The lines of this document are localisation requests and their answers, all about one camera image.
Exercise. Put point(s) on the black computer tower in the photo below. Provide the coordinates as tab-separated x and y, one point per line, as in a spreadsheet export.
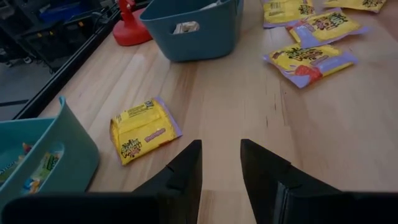
53	43

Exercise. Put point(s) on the light teal plastic bin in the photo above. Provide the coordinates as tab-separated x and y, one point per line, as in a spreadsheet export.
77	155

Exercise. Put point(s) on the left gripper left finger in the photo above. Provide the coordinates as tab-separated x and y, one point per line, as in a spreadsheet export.
124	208

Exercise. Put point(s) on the green candy wrapper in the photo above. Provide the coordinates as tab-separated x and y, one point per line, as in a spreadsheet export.
49	161

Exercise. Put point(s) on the red desk lamp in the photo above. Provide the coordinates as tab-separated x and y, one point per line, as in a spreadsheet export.
130	31

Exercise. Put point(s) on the dark teal plastic bin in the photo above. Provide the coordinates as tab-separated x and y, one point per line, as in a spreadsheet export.
211	37

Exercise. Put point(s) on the blue candy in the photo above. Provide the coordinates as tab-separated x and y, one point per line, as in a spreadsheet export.
31	185

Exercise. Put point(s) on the yellow Sour Patch candy pack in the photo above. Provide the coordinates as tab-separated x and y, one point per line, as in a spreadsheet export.
286	12
326	28
308	62
357	3
143	130

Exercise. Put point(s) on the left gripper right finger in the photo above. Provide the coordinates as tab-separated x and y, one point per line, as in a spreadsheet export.
295	202

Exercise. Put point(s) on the red candy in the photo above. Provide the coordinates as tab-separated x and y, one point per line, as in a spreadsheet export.
26	147

